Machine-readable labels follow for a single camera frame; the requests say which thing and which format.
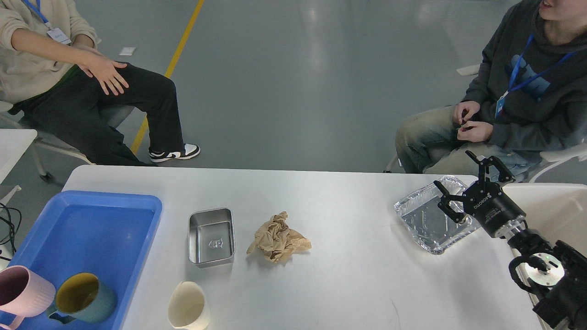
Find pink ribbed mug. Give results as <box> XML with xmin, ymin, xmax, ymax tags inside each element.
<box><xmin>0</xmin><ymin>265</ymin><xmax>56</xmax><ymax>330</ymax></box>

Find white side table left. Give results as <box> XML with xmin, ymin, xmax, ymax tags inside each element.
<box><xmin>0</xmin><ymin>129</ymin><xmax>37</xmax><ymax>183</ymax></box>

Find white chair of right person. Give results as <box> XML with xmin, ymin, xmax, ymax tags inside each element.
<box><xmin>456</xmin><ymin>64</ymin><xmax>587</xmax><ymax>183</ymax></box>

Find blue plastic tray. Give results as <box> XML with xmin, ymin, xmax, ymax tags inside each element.
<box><xmin>10</xmin><ymin>191</ymin><xmax>163</xmax><ymax>330</ymax></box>

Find dark teal mug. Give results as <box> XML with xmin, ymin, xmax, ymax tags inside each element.
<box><xmin>45</xmin><ymin>272</ymin><xmax>117</xmax><ymax>324</ymax></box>

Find aluminium foil tray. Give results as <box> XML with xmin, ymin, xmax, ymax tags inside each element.
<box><xmin>394</xmin><ymin>183</ymin><xmax>481</xmax><ymax>255</ymax></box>

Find small steel rectangular tin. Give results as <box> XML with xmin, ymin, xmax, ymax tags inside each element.
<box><xmin>188</xmin><ymin>208</ymin><xmax>236</xmax><ymax>268</ymax></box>

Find crumpled brown paper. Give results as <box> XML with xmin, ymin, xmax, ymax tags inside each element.
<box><xmin>247</xmin><ymin>211</ymin><xmax>312</xmax><ymax>264</ymax></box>

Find person in grey hoodie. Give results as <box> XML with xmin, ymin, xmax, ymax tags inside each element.
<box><xmin>395</xmin><ymin>0</ymin><xmax>587</xmax><ymax>176</ymax></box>

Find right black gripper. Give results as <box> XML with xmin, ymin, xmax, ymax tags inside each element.
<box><xmin>433</xmin><ymin>150</ymin><xmax>526</xmax><ymax>238</ymax></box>

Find person in beige shirt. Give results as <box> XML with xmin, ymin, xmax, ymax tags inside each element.
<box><xmin>0</xmin><ymin>0</ymin><xmax>200</xmax><ymax>166</ymax></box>

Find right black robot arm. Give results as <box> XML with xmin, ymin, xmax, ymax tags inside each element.
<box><xmin>434</xmin><ymin>150</ymin><xmax>587</xmax><ymax>330</ymax></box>

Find grey office chair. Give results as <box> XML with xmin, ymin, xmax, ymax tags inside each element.
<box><xmin>0</xmin><ymin>101</ymin><xmax>134</xmax><ymax>182</ymax></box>

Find black cables at left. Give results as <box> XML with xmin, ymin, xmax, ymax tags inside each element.
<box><xmin>0</xmin><ymin>202</ymin><xmax>22</xmax><ymax>262</ymax></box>

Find cream paper cup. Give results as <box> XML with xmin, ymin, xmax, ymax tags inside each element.
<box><xmin>168</xmin><ymin>281</ymin><xmax>211</xmax><ymax>330</ymax></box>

